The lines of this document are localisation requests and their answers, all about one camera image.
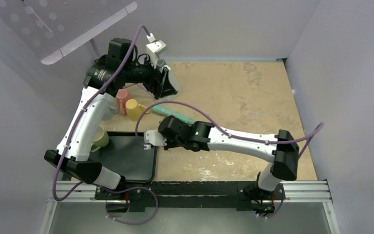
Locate purple cable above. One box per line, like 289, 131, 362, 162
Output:
52, 24, 159, 226
134, 100, 325, 220

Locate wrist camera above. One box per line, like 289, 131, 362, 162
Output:
143, 129, 167, 150
146, 33, 167, 68

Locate light grey mug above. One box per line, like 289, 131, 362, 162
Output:
102, 106, 120, 121

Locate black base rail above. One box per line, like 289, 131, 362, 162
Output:
95, 181, 285, 215

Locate black tray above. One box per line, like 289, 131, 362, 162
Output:
89, 131, 158, 183

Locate dark teal cup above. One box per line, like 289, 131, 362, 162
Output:
156, 58, 167, 69

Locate green mug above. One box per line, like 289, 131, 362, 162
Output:
90, 125, 110, 153

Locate white metronome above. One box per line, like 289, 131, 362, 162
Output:
163, 65, 181, 100

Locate perforated light panel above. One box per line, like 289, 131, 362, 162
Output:
0, 0, 137, 65

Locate tripod stand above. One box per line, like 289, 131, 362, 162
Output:
88, 39, 152, 94

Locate pink mug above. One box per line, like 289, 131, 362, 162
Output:
115, 89, 132, 115

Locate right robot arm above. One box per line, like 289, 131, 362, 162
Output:
157, 116, 299, 198

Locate yellow mug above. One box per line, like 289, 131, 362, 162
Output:
125, 98, 147, 121

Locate aluminium frame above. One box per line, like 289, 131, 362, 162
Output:
39, 181, 340, 234

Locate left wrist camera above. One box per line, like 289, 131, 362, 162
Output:
146, 33, 167, 68

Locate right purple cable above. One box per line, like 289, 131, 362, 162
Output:
134, 100, 325, 220

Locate teal toy microphone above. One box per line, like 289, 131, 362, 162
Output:
151, 105, 195, 124

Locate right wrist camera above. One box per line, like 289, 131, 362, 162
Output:
143, 129, 167, 150

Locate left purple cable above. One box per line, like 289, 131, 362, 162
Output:
52, 24, 159, 226

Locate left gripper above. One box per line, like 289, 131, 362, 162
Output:
123, 53, 177, 98

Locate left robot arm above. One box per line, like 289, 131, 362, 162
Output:
44, 38, 179, 199

